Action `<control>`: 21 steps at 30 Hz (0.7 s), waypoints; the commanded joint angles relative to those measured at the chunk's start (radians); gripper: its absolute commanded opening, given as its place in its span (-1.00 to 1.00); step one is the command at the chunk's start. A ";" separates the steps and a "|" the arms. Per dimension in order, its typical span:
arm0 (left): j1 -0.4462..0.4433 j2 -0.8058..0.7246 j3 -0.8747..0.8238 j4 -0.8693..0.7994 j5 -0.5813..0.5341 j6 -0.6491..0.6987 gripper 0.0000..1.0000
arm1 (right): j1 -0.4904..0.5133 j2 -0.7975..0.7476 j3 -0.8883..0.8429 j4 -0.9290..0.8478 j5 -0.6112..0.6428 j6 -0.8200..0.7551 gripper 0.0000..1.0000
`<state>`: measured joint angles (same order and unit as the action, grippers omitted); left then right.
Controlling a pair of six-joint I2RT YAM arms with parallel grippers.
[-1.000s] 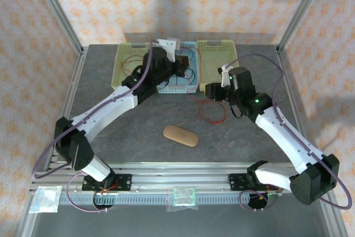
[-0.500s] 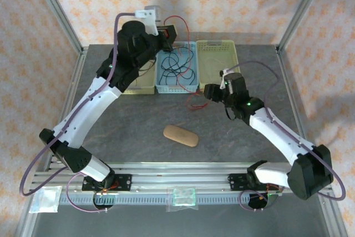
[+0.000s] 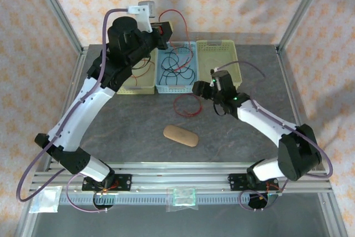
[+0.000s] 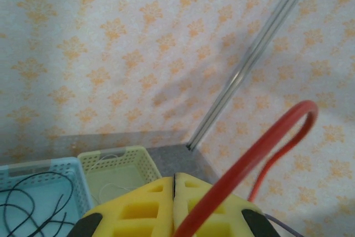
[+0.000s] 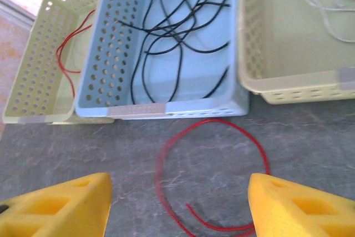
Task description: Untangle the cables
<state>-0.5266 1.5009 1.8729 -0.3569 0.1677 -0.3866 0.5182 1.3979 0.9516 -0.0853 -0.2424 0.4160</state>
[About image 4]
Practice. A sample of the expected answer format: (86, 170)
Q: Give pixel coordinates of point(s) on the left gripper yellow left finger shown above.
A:
(144, 214)

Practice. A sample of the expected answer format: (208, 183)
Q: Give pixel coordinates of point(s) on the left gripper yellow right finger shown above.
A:
(191, 192)

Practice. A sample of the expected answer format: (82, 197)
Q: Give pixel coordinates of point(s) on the yellow-green perforated plastic basket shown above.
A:
(122, 173)

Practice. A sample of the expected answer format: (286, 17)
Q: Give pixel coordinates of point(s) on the blue perforated plastic basket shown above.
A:
(41, 192)

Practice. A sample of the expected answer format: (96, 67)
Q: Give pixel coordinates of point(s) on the aluminium frame post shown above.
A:
(249, 54)

